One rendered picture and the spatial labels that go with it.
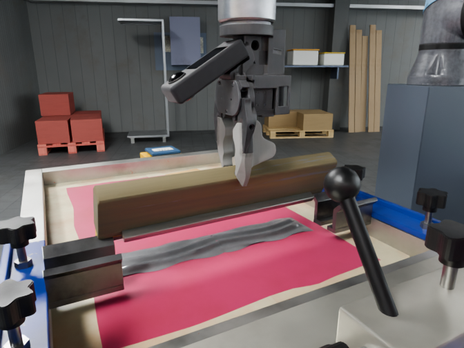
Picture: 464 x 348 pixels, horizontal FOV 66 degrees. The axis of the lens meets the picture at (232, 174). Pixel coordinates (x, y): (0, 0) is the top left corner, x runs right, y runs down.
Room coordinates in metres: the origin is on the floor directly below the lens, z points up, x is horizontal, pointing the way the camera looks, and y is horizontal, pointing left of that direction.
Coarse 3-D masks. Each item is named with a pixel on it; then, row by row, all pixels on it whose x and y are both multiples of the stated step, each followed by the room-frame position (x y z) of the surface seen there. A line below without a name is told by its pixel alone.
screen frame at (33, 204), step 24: (48, 168) 0.90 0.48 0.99; (72, 168) 0.90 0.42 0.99; (96, 168) 0.93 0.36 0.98; (120, 168) 0.96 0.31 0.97; (144, 168) 0.99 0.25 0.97; (168, 168) 1.02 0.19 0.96; (24, 192) 0.72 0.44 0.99; (24, 216) 0.59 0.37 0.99; (384, 240) 0.55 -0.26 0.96; (408, 240) 0.52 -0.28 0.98; (408, 264) 0.42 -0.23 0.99; (336, 288) 0.37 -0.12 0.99; (264, 312) 0.33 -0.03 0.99; (192, 336) 0.29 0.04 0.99
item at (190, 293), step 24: (72, 192) 0.82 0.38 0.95; (144, 240) 0.56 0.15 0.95; (168, 240) 0.56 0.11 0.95; (192, 264) 0.48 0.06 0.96; (216, 264) 0.48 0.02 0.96; (144, 288) 0.42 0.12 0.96; (168, 288) 0.42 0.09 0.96; (192, 288) 0.42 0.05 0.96; (216, 288) 0.42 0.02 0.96; (240, 288) 0.42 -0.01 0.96; (96, 312) 0.37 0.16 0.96; (120, 312) 0.37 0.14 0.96; (144, 312) 0.37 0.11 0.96; (168, 312) 0.37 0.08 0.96; (192, 312) 0.37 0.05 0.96; (216, 312) 0.37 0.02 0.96; (120, 336) 0.33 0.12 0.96; (144, 336) 0.33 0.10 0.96
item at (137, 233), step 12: (252, 204) 0.53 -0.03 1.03; (264, 204) 0.54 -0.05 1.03; (276, 204) 0.54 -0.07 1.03; (288, 204) 0.56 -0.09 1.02; (192, 216) 0.48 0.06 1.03; (204, 216) 0.49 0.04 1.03; (216, 216) 0.49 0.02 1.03; (228, 216) 0.50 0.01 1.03; (240, 216) 0.51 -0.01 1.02; (144, 228) 0.44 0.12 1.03; (156, 228) 0.45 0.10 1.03; (168, 228) 0.45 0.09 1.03; (180, 228) 0.46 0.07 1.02; (132, 240) 0.43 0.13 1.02
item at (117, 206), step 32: (288, 160) 0.55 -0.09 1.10; (320, 160) 0.57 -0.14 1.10; (96, 192) 0.40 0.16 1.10; (128, 192) 0.41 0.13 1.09; (160, 192) 0.43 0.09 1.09; (192, 192) 0.46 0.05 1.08; (224, 192) 0.49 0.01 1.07; (256, 192) 0.52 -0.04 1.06; (288, 192) 0.56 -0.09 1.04; (96, 224) 0.42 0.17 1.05; (128, 224) 0.43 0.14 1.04
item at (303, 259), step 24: (264, 216) 0.67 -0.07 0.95; (288, 216) 0.67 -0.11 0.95; (216, 240) 0.56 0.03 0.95; (288, 240) 0.56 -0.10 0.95; (312, 240) 0.56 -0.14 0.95; (336, 240) 0.56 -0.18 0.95; (240, 264) 0.48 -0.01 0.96; (264, 264) 0.48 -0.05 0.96; (288, 264) 0.48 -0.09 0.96; (312, 264) 0.48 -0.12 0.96; (336, 264) 0.48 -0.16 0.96; (360, 264) 0.48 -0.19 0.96; (264, 288) 0.42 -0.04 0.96; (288, 288) 0.42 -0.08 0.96
